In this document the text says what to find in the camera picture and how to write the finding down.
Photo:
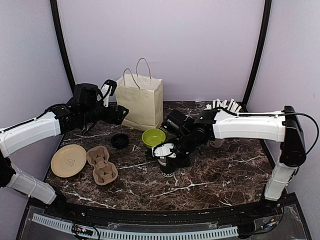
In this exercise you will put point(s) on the white wrapped straws bundle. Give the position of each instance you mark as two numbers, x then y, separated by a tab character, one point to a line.
231	105

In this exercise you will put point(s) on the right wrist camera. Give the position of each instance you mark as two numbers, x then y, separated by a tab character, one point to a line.
161	151

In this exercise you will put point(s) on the black plastic cup lid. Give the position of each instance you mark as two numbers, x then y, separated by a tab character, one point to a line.
119	140

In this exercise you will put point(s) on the cream paper carry bag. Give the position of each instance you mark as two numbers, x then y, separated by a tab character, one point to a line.
143	96

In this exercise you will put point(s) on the black front rail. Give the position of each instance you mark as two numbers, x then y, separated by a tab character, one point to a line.
173	204

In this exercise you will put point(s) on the brown cardboard cup carrier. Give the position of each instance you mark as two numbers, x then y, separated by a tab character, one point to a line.
104	172

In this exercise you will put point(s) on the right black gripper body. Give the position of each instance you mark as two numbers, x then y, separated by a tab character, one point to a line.
185	162

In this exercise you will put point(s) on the right black frame post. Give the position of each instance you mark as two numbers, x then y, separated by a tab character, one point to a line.
258	52

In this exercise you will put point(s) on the black frame post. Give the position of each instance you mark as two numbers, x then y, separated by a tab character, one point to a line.
61	43
258	52

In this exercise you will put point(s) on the white paper cup holder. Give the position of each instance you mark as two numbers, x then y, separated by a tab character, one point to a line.
217	143

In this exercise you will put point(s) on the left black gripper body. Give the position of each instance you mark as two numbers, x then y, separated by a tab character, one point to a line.
92	115

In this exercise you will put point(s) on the green bowl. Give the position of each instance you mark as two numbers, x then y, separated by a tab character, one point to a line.
153	137

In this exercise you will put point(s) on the beige round plate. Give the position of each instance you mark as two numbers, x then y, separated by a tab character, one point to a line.
68	161

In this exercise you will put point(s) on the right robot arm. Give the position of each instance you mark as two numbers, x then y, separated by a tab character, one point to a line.
219	124

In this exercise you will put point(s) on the black paper coffee cup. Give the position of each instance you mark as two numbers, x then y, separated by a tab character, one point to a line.
167	169

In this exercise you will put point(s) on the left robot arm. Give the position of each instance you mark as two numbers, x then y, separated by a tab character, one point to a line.
88	105

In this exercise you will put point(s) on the left black frame post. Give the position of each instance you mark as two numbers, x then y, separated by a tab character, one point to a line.
61	43

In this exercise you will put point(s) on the grey slotted cable duct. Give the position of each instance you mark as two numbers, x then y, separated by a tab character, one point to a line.
121	231

